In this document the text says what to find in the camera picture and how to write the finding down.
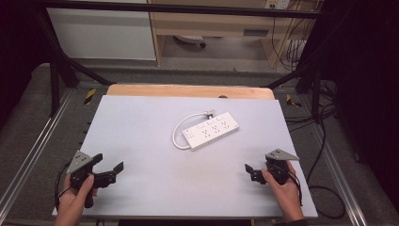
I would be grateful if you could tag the person's right hand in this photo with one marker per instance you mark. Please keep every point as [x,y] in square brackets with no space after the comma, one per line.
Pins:
[288,197]

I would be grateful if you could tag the white cabinet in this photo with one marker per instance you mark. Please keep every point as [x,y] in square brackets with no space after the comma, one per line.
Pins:
[100,34]

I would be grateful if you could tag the person's left hand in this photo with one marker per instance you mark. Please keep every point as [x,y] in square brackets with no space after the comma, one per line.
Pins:
[70,204]

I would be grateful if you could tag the white chair base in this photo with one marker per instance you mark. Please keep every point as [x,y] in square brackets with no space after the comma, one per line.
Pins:
[189,39]

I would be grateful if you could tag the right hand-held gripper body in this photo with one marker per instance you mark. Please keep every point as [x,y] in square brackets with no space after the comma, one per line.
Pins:
[280,155]

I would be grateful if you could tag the yellow black hazard tape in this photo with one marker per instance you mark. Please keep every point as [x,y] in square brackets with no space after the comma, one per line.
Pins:
[292,101]
[89,96]

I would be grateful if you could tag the black metal frame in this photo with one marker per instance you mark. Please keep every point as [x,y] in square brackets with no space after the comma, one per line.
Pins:
[175,8]

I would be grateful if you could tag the aluminium rail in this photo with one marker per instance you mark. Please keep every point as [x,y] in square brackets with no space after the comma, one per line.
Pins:
[34,147]
[342,179]

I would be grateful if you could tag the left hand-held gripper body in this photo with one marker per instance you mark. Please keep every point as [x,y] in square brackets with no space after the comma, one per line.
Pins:
[81,161]

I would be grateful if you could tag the dark curtain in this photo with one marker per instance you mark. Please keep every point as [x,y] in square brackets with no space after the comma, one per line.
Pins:
[367,78]
[19,47]

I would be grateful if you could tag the light wooden desk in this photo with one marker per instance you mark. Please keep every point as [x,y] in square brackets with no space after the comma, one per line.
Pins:
[216,23]

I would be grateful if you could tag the wooden table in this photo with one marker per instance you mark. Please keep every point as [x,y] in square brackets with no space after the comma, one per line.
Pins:
[188,91]

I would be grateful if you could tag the white wall socket strip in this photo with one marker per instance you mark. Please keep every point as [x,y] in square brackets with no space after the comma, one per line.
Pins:
[277,3]

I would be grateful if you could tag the grey power plug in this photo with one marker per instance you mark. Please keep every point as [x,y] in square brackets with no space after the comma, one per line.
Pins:
[209,115]

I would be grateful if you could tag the white power strip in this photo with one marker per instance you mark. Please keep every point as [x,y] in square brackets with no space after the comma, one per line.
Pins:
[210,132]

